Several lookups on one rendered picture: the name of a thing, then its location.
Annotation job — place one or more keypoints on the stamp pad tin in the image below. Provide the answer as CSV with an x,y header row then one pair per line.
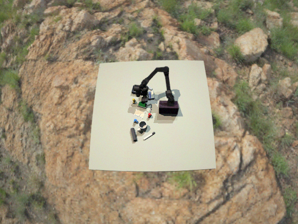
x,y
151,95

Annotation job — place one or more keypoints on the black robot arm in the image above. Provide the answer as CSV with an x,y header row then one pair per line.
x,y
143,88

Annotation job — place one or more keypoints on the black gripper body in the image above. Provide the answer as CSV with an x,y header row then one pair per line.
x,y
144,99

